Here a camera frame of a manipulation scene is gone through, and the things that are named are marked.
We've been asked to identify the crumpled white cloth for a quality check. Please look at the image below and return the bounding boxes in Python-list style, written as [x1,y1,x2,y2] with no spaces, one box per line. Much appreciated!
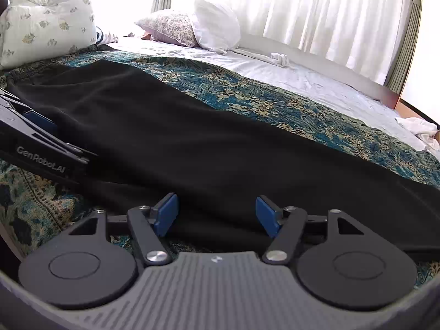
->
[395,117,440,152]

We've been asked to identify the floral patterned pillow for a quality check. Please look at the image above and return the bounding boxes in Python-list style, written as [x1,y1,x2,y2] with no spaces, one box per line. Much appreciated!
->
[134,10,200,48]

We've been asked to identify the white sheer curtain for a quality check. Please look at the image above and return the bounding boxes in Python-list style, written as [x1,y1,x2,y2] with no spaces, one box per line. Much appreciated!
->
[168,0,413,76]

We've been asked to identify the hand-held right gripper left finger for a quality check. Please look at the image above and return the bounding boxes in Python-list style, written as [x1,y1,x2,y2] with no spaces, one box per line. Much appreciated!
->
[70,193,180,267]

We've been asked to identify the black pants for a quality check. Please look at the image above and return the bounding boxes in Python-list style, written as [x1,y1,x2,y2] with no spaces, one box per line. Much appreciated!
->
[0,58,440,262]

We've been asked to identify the teal paisley blanket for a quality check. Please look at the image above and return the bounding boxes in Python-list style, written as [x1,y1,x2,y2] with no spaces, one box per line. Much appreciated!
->
[0,43,440,289]

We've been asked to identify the striped cloth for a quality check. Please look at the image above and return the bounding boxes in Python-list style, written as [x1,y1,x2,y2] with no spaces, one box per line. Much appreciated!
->
[94,25,119,45]

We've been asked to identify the rolled white towel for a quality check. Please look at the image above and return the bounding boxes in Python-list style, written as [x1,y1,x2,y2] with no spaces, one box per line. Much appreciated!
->
[230,47,292,68]

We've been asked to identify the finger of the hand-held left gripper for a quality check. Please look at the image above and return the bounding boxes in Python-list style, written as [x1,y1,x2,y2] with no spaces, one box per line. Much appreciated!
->
[19,120,101,166]
[0,87,60,135]

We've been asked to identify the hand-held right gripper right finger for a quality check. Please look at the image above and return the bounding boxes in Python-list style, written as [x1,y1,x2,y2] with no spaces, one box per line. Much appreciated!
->
[255,195,365,266]

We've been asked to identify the white bed sheet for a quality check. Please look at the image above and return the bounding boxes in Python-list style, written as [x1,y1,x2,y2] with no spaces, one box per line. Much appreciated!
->
[109,36,431,152]

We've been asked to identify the floral white pillow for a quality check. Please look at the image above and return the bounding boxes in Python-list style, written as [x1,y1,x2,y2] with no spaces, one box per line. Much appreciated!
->
[0,0,99,72]

